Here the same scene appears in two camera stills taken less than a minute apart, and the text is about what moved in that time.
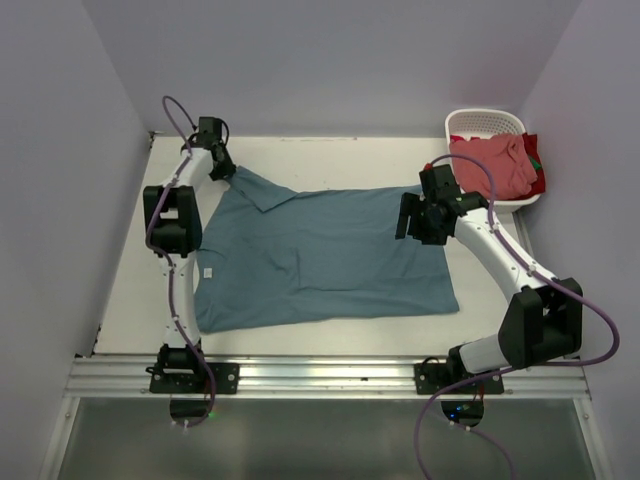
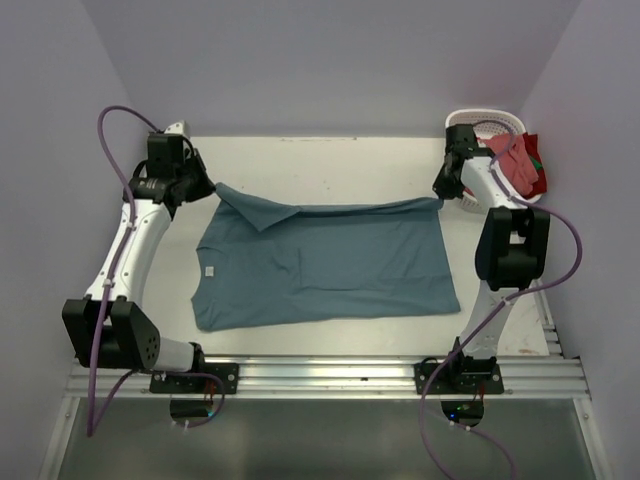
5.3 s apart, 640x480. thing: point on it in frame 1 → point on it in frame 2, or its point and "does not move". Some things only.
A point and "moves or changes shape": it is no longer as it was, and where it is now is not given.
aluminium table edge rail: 321,378 does not move
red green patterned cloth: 538,187 does not move
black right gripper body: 425,230 → 447,184
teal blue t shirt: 268,255 moves or changes shape
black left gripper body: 226,168 → 192,173
